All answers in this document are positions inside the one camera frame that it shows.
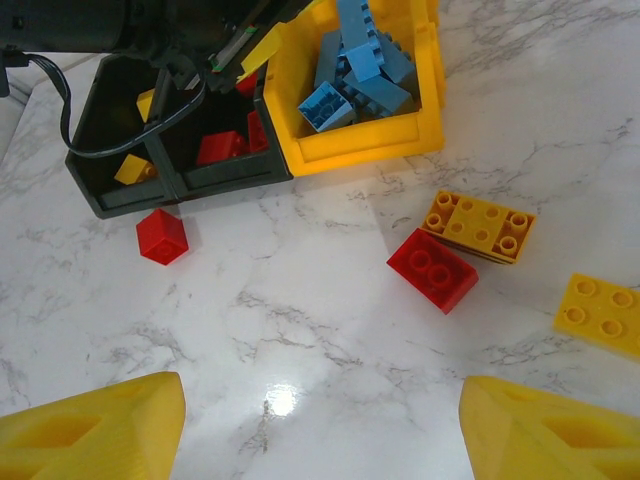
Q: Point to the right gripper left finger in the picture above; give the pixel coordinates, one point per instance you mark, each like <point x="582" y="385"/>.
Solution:
<point x="90" y="440"/>

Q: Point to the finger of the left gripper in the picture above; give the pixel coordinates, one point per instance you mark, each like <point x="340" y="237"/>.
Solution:
<point x="272" y="42"/>

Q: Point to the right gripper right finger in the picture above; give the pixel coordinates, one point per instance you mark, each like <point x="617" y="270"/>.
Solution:
<point x="560" y="445"/>

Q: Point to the small red lego brick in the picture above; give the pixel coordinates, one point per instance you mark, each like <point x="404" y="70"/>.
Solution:
<point x="246" y="86"/>
<point x="162" y="240"/>
<point x="257" y="132"/>
<point x="217" y="149"/>

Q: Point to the small blue lego brick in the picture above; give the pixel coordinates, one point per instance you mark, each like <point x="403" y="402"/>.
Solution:
<point x="327" y="107"/>
<point x="385" y="100"/>

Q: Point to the small yellow lego brick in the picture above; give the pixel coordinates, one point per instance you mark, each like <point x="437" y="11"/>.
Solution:
<point x="145" y="105"/>
<point x="132" y="170"/>

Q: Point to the yellow plastic storage bin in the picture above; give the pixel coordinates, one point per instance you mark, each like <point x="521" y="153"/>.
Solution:
<point x="360" y="145"/>

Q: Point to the flat yellow lego brick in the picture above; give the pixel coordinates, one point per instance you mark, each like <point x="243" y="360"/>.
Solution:
<point x="600" y="315"/>

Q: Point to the rectangular red lego brick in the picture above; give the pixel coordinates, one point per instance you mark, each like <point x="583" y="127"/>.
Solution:
<point x="430" y="272"/>

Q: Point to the large layered yellow lego brick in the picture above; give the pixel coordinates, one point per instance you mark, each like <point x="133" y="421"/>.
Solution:
<point x="477" y="225"/>

